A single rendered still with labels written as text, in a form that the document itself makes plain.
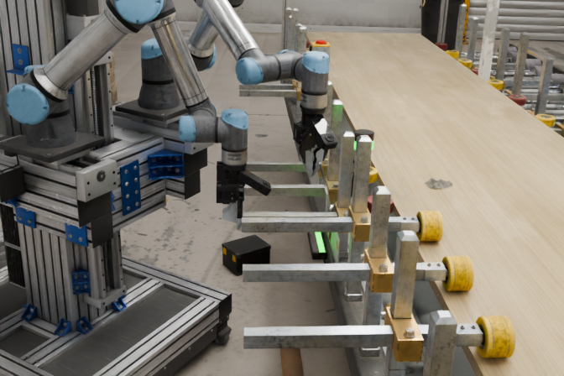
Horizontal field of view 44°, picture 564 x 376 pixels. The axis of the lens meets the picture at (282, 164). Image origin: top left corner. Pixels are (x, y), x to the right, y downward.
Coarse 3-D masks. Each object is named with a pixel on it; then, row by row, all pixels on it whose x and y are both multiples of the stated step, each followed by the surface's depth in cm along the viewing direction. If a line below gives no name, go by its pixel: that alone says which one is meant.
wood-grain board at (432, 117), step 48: (336, 48) 427; (384, 48) 431; (432, 48) 435; (336, 96) 327; (384, 96) 323; (432, 96) 325; (480, 96) 328; (384, 144) 257; (432, 144) 259; (480, 144) 260; (528, 144) 262; (432, 192) 216; (480, 192) 217; (528, 192) 218; (480, 240) 185; (528, 240) 186; (432, 288) 166; (480, 288) 162; (528, 288) 163; (528, 336) 144
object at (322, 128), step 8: (312, 120) 196; (320, 120) 197; (312, 128) 196; (320, 128) 194; (328, 128) 195; (320, 136) 193; (328, 136) 193; (320, 144) 193; (328, 144) 191; (336, 144) 193
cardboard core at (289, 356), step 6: (282, 348) 278; (288, 348) 275; (294, 348) 275; (282, 354) 274; (288, 354) 272; (294, 354) 271; (282, 360) 272; (288, 360) 268; (294, 360) 268; (300, 360) 271; (282, 366) 269; (288, 366) 265; (294, 366) 264; (300, 366) 267; (282, 372) 267; (288, 372) 262; (294, 372) 261; (300, 372) 263
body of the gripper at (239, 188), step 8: (224, 168) 199; (232, 168) 197; (240, 168) 198; (224, 176) 200; (232, 176) 201; (224, 184) 201; (232, 184) 201; (240, 184) 202; (224, 192) 201; (232, 192) 201; (240, 192) 201; (224, 200) 201; (232, 200) 202
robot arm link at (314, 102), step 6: (306, 96) 194; (312, 96) 193; (318, 96) 193; (324, 96) 194; (300, 102) 198; (306, 102) 195; (312, 102) 194; (318, 102) 194; (324, 102) 195; (306, 108) 196; (312, 108) 195; (318, 108) 195
